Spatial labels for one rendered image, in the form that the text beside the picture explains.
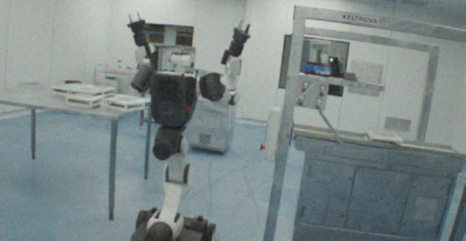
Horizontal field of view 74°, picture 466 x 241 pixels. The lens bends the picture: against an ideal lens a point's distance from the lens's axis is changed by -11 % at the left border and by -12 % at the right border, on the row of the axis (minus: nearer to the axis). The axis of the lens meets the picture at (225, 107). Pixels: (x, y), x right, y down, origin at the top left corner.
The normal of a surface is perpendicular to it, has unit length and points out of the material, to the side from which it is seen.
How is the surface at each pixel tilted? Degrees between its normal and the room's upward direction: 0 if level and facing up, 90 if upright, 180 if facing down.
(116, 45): 90
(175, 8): 90
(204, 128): 90
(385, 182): 90
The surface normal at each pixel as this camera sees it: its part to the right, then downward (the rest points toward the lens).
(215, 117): -0.25, 0.11
